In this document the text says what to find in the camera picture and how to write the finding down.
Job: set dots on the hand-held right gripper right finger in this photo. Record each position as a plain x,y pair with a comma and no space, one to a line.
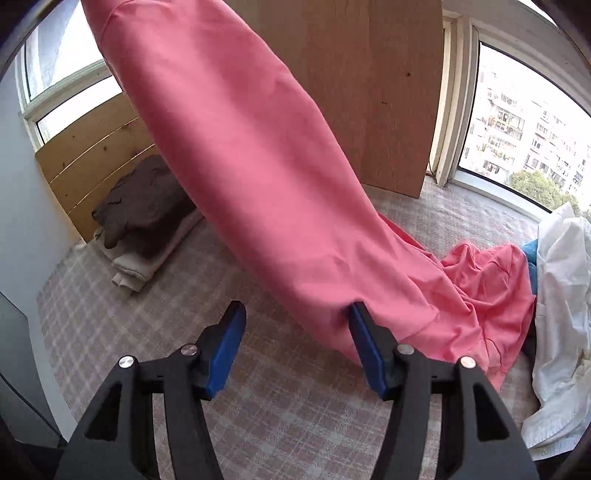
367,355

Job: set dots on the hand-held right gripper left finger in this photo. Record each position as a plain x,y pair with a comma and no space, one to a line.
226,355

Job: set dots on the pink shirt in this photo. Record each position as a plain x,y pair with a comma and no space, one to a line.
258,161

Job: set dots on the folded beige knit garment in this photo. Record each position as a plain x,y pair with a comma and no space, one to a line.
138,267

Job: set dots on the folded brown garment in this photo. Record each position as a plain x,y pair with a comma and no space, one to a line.
147,207

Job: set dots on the blue garment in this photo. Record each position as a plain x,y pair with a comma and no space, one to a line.
531,263

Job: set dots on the white shirt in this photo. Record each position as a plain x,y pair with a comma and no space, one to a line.
563,323

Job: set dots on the pine plank panel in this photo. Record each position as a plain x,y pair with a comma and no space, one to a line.
92,175

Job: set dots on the green trees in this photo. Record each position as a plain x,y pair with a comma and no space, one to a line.
545,184

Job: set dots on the large wooden board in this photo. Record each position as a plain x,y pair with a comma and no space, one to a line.
369,92

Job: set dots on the apartment buildings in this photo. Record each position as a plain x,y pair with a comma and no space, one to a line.
517,120

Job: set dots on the white window frame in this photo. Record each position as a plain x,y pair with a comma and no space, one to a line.
455,92

